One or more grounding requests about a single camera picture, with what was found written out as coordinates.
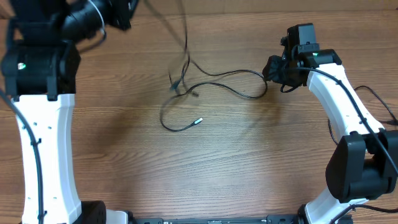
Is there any black USB cable long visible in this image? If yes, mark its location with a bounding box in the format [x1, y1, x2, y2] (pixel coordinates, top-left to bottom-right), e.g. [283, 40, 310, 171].
[159, 68, 269, 133]

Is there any black USB cable short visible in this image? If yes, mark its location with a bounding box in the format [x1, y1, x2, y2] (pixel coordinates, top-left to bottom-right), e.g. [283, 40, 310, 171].
[144, 0, 201, 100]

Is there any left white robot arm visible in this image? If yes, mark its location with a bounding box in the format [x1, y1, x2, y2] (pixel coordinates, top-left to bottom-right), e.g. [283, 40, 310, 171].
[1, 0, 137, 223]

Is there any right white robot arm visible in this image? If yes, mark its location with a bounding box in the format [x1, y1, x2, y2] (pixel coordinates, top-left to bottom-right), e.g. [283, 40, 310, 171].
[262, 23, 397, 223]

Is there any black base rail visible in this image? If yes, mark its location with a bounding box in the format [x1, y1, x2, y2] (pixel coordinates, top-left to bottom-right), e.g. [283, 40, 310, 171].
[132, 215, 307, 224]

